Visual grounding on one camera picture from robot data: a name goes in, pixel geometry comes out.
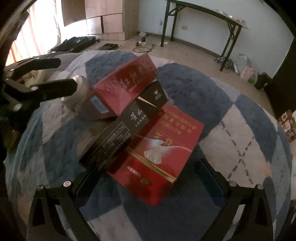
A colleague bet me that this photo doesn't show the dark red cigarette box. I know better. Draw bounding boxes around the dark red cigarette box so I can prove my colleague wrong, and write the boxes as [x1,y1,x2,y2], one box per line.
[76,54,158,120]

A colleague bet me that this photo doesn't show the black Huangshan cigarette box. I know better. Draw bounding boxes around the black Huangshan cigarette box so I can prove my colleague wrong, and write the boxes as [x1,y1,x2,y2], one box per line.
[79,81,168,169]

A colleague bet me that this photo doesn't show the silver round tin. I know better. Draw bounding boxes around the silver round tin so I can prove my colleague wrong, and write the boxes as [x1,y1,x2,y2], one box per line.
[61,75,89,110]

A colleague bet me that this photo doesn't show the black bag on floor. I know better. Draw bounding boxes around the black bag on floor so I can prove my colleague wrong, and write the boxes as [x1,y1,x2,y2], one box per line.
[48,36,96,53]

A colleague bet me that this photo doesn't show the black foam tray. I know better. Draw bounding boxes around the black foam tray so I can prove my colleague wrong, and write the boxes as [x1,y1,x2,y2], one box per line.
[97,43,119,51]

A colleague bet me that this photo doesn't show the light wooden wardrobe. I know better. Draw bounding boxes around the light wooden wardrobe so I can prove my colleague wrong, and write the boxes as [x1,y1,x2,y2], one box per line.
[56,1,139,41]

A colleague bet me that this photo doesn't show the blue white checkered rug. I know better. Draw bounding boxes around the blue white checkered rug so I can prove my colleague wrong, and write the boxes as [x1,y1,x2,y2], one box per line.
[4,51,292,240]

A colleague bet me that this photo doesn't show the bright red cigarette carton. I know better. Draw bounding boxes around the bright red cigarette carton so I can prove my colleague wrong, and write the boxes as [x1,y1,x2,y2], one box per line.
[107,103,204,206]

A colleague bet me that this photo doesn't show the black folding table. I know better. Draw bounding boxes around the black folding table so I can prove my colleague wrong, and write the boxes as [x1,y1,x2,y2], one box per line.
[160,1,248,71]

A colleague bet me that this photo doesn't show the cables on floor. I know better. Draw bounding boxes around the cables on floor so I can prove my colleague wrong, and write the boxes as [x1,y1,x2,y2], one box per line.
[132,32,156,53]

